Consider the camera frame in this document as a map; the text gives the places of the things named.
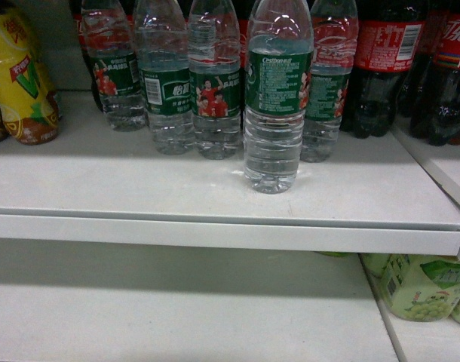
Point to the cola bottle red label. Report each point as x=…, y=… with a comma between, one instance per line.
x=387, y=42

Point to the cola bottle behind water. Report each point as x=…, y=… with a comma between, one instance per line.
x=75, y=8

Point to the white metal shelf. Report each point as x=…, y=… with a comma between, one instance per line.
x=93, y=184

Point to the water bottle barcode label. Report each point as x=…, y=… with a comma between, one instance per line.
x=162, y=54

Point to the cola bottle far right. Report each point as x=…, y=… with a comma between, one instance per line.
x=436, y=116

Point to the water bottle players label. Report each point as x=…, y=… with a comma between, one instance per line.
x=214, y=65

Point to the yellow lemon tea bottle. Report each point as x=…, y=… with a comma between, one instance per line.
x=28, y=99

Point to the water bottle behind right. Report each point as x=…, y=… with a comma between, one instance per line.
x=336, y=27

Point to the clear water bottle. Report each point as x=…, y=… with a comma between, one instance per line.
x=280, y=45

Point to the water bottle far left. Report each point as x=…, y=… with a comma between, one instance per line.
x=109, y=42

